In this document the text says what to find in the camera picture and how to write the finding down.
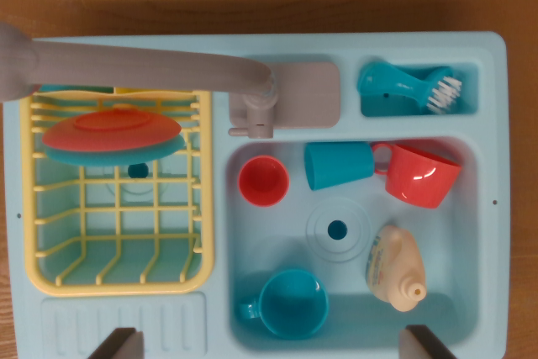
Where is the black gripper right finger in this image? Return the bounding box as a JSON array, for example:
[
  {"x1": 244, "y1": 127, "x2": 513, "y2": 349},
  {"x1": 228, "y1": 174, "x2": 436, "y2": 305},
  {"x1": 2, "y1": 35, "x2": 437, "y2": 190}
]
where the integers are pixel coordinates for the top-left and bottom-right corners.
[{"x1": 398, "y1": 324, "x2": 457, "y2": 359}]

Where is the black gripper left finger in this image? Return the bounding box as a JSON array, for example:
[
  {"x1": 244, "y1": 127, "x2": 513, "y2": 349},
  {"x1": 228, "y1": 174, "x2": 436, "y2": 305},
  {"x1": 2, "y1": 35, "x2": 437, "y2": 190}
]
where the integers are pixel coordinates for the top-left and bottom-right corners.
[{"x1": 87, "y1": 327, "x2": 145, "y2": 359}]

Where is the beige detergent bottle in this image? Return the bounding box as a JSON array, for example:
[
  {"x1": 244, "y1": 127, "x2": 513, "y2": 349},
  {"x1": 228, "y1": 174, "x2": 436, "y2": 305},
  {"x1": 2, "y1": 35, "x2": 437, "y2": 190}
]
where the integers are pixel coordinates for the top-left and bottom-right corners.
[{"x1": 365, "y1": 224, "x2": 428, "y2": 314}]

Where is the light blue toy sink unit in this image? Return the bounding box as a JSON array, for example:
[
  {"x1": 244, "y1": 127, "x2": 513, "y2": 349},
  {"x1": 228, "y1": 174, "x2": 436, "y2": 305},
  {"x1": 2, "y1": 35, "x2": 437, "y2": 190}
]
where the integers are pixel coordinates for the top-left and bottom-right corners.
[{"x1": 2, "y1": 30, "x2": 508, "y2": 359}]

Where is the yellow dish rack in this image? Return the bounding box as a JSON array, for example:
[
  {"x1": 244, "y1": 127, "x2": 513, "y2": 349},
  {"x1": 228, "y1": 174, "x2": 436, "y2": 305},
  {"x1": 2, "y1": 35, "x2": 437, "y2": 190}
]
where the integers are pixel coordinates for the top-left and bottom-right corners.
[{"x1": 19, "y1": 88, "x2": 216, "y2": 297}]

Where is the teal toy plate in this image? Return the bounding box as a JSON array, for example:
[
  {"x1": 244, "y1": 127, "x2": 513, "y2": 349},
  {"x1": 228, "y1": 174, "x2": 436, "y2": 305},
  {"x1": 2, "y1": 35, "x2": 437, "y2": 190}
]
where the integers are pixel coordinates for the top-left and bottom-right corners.
[{"x1": 44, "y1": 134, "x2": 187, "y2": 168}]

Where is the teal tumbler cup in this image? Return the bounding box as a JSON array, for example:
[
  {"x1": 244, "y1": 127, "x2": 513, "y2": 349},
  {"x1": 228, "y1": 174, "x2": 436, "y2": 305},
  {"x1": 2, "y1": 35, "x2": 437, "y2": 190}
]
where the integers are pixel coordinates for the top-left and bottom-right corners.
[{"x1": 303, "y1": 141, "x2": 376, "y2": 192}]

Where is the red toy plate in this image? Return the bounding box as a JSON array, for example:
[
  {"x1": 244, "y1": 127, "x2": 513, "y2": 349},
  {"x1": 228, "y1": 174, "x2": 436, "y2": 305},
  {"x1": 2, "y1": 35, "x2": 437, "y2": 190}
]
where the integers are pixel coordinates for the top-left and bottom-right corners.
[{"x1": 41, "y1": 104, "x2": 182, "y2": 150}]

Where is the red tumbler cup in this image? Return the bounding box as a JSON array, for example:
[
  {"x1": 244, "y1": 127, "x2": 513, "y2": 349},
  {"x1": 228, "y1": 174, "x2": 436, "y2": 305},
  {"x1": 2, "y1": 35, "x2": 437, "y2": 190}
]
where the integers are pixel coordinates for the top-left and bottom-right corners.
[{"x1": 238, "y1": 155, "x2": 290, "y2": 208}]

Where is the teal dish brush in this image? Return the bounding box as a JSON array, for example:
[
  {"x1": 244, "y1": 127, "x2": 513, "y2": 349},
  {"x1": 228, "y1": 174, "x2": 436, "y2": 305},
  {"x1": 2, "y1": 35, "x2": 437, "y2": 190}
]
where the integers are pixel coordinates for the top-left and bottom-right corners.
[{"x1": 356, "y1": 62, "x2": 464, "y2": 115}]

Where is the grey toy faucet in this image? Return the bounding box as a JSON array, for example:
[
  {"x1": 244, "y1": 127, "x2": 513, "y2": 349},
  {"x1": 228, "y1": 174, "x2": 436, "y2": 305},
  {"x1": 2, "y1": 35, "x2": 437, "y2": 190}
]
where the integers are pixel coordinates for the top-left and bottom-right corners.
[{"x1": 0, "y1": 20, "x2": 340, "y2": 140}]

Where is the teal mug with handle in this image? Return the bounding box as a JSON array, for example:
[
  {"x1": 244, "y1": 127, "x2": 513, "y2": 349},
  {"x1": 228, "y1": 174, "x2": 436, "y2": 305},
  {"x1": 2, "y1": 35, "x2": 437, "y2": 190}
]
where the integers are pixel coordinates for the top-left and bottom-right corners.
[{"x1": 239, "y1": 268, "x2": 330, "y2": 341}]

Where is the red mug with handle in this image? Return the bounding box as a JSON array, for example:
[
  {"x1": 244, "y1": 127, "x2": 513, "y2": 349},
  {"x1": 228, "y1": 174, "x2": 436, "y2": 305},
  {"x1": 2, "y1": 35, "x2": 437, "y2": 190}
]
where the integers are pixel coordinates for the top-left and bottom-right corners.
[{"x1": 371, "y1": 142, "x2": 463, "y2": 210}]

